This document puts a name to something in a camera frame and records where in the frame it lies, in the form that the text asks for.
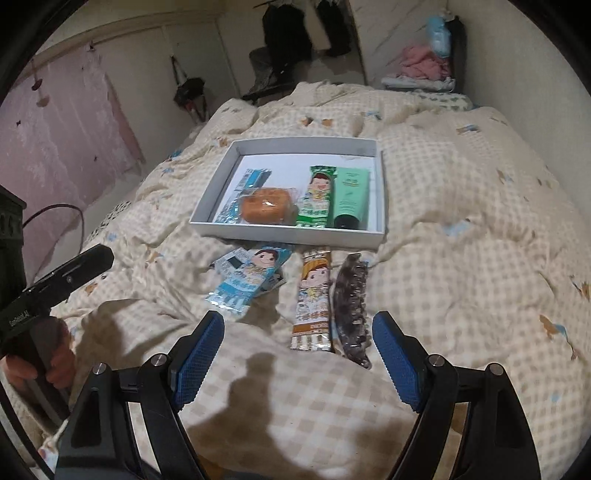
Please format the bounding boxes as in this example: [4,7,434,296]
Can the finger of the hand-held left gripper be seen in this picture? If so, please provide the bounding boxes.
[32,244,115,301]

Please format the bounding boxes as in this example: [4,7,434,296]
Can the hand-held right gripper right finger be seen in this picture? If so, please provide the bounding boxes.
[372,310,542,480]

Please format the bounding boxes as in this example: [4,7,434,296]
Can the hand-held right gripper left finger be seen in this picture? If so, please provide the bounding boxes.
[54,310,226,480]

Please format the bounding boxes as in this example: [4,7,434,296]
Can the dark glitter hair claw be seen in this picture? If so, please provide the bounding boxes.
[332,253,375,370]

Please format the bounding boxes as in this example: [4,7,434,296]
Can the blue candy packet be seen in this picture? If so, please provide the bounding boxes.
[205,247,296,317]
[215,167,273,224]

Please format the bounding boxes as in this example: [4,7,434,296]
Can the orange candy packet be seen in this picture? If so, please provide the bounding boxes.
[290,249,334,355]

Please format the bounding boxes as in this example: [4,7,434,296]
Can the bread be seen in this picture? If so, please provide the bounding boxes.
[238,186,298,227]

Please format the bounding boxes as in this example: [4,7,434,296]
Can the green cream tube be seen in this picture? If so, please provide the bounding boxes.
[327,166,371,230]

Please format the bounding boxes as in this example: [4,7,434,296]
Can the green candy packet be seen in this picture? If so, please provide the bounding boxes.
[295,165,340,229]

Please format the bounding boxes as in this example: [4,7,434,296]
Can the white cardboard box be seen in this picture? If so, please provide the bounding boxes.
[190,137,386,252]

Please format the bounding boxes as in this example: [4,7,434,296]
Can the person's left hand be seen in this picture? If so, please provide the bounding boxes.
[0,320,75,393]

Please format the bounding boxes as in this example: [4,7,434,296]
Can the cream checked blanket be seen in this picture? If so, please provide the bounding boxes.
[9,80,591,480]

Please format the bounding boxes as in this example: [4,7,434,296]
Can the pink curtain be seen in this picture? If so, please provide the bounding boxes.
[0,46,146,278]

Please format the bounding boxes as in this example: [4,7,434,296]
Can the black handbag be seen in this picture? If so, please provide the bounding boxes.
[172,55,207,123]

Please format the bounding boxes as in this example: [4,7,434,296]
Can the chair with striped cloth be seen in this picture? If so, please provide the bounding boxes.
[242,46,296,104]

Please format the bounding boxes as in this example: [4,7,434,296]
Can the white patterned pillow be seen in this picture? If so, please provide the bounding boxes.
[411,90,474,112]

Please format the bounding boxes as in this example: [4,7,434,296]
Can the folded white clothes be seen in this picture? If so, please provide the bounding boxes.
[381,74,455,90]

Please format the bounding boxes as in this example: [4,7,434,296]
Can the pink clothes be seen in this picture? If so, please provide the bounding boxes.
[399,45,451,79]

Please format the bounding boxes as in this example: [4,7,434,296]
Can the black jacket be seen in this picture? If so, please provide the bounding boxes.
[261,2,315,77]

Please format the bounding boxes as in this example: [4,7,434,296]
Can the black chair back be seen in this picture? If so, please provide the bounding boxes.
[448,16,467,90]

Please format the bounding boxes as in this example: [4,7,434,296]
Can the light blue plastic bag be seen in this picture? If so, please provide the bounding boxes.
[425,14,451,58]

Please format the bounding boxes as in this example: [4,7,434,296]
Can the black hanging garment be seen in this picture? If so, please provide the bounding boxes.
[315,0,352,58]

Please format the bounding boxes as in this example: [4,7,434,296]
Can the black cable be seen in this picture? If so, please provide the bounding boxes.
[23,203,86,250]

